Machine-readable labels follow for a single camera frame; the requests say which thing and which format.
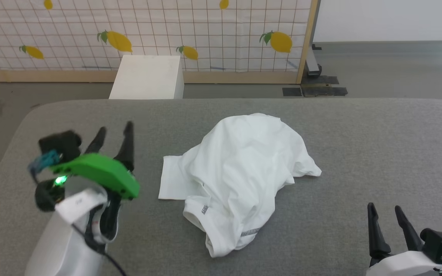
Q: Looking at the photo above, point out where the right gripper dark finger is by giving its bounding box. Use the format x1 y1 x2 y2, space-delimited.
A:
367 203 391 260
394 206 424 252

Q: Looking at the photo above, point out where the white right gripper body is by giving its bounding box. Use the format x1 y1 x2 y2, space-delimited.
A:
366 250 442 276

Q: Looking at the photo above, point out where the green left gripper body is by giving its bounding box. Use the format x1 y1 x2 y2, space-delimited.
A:
50 153 141 240

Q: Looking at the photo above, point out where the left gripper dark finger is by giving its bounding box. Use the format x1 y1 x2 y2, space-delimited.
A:
114 121 135 171
85 126 107 155

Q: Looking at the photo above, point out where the white t-shirt garment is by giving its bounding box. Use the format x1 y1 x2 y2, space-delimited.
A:
158 113 322 258

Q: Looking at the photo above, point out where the white box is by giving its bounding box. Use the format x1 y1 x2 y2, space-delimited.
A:
109 55 185 100

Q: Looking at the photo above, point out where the grey fabric sofa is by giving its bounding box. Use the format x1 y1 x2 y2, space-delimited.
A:
0 98 442 276

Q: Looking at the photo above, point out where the long black floor tape patch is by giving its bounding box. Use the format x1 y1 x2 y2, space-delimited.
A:
301 85 348 97

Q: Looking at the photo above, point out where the short black floor tape patch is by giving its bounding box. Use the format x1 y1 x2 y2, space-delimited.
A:
306 76 340 85

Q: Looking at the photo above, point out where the metal partition foot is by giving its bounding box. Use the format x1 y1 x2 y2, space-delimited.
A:
305 43 323 79

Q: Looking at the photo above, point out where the teal left camera connector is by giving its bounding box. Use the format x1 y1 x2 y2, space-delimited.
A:
28 150 62 175

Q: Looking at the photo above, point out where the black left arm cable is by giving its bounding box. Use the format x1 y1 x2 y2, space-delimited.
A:
71 222 128 276

